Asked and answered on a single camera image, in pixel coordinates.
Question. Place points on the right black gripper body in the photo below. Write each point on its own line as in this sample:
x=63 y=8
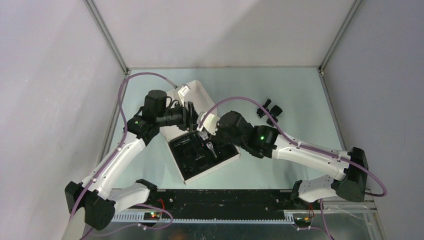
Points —
x=221 y=136

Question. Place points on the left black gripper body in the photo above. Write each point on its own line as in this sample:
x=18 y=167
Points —
x=177 y=116

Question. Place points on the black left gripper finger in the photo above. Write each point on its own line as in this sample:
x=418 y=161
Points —
x=192 y=127
x=192 y=113

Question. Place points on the white cardboard kit box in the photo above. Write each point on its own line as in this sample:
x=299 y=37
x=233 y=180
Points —
x=202 y=101

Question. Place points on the black clipper guard comb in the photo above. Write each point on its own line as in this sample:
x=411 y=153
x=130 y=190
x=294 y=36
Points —
x=274 y=113

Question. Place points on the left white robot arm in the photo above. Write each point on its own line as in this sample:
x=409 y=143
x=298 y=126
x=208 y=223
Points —
x=93 y=193

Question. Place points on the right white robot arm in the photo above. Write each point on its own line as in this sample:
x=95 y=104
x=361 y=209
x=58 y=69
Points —
x=345 y=171

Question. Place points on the silver black hair clipper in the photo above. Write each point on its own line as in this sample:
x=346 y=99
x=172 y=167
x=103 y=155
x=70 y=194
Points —
x=207 y=143

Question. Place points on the black plastic tray insert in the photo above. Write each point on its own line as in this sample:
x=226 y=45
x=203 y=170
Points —
x=195 y=161

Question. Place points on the left control board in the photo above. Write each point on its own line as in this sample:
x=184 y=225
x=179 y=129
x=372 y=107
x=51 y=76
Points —
x=152 y=216

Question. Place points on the control board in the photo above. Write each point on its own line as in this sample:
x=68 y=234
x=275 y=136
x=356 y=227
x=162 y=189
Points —
x=152 y=216
x=303 y=222

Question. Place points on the right control board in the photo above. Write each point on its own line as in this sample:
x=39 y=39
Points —
x=303 y=222

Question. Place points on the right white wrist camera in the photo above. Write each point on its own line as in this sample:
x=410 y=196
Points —
x=207 y=123

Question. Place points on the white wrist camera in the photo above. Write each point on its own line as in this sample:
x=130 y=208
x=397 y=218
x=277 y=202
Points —
x=207 y=123
x=182 y=92

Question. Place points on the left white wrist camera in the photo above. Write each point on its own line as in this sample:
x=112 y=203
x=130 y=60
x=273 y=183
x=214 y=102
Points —
x=182 y=92

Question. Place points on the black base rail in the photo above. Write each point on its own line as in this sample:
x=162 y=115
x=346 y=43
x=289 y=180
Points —
x=228 y=204

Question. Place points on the aluminium frame rail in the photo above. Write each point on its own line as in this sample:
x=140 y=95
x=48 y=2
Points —
x=106 y=34

